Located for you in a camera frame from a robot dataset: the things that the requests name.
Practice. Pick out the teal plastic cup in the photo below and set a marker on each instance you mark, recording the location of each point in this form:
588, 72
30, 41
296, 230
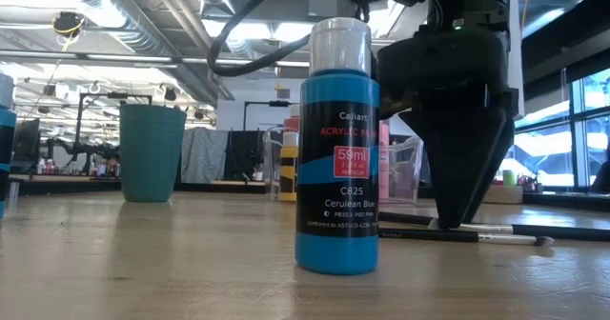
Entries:
150, 158

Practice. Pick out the black background station frame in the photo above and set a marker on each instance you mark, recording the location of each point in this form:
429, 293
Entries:
271, 103

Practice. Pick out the long ceiling light bar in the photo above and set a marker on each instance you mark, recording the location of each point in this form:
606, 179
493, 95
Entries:
143, 58

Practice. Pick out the thin black paint brush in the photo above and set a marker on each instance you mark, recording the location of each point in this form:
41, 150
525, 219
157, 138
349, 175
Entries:
405, 218
429, 235
548, 232

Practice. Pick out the grey ceiling box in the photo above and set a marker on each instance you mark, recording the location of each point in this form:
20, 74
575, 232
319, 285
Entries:
324, 6

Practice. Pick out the black round ceiling device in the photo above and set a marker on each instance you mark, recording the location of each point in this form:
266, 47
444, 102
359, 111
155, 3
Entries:
69, 24

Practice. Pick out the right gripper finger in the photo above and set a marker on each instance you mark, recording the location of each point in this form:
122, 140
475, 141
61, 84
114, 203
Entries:
453, 158
502, 144

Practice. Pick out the tall pink apple-label bottle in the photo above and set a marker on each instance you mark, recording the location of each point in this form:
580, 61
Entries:
383, 167

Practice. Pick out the white shade table lamp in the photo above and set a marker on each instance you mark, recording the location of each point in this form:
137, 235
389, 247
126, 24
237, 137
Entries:
517, 48

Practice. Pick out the silver ceiling duct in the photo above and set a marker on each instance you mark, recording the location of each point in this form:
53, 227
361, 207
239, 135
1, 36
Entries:
143, 25

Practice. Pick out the black framed window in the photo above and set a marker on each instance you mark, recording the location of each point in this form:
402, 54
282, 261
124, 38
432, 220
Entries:
572, 139

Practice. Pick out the clear plastic bin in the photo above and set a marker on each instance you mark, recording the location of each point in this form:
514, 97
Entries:
405, 167

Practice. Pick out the cerulean blue C825 paint bottle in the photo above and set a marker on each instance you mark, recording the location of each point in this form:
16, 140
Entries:
337, 167

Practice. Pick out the tall salmon pink paint bottle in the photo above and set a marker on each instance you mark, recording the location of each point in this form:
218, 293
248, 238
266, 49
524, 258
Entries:
291, 122

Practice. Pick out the green background cup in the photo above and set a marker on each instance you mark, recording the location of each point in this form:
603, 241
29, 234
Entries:
509, 178

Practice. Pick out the small blue paint bottle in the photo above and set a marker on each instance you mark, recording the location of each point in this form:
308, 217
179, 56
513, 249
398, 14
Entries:
6, 144

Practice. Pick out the small golden yellow paint bottle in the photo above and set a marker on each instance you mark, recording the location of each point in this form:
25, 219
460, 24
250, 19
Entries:
288, 172

